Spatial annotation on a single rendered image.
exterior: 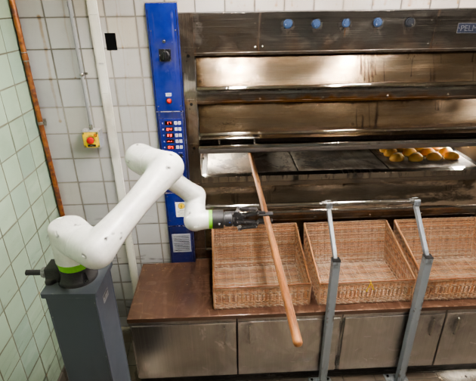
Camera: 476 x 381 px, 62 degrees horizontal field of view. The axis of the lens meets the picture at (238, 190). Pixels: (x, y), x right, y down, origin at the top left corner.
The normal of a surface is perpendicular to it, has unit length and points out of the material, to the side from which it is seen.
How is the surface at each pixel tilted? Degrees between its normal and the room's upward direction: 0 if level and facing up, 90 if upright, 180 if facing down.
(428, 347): 90
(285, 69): 70
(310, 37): 90
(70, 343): 90
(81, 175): 90
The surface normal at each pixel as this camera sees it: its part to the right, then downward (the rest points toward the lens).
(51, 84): 0.04, 0.43
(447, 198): 0.04, 0.09
